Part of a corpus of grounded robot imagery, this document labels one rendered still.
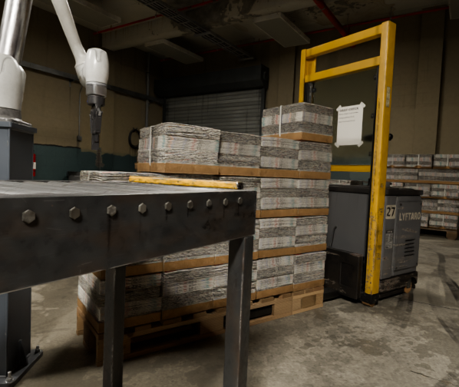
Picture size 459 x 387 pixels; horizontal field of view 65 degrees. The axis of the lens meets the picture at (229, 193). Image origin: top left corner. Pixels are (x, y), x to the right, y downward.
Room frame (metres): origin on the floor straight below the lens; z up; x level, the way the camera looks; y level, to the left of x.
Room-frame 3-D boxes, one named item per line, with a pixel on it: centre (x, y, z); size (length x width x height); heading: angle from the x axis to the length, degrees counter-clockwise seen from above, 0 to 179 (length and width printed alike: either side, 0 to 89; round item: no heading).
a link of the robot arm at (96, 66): (1.67, 0.63, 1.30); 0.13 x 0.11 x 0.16; 29
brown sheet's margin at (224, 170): (2.06, 0.06, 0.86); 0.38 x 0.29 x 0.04; 33
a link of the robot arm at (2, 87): (1.45, 0.93, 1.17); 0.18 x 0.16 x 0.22; 29
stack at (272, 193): (1.98, 0.17, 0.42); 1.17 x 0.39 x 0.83; 126
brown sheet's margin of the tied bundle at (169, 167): (1.78, 0.22, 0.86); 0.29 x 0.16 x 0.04; 123
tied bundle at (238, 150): (2.07, 0.06, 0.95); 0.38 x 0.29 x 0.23; 33
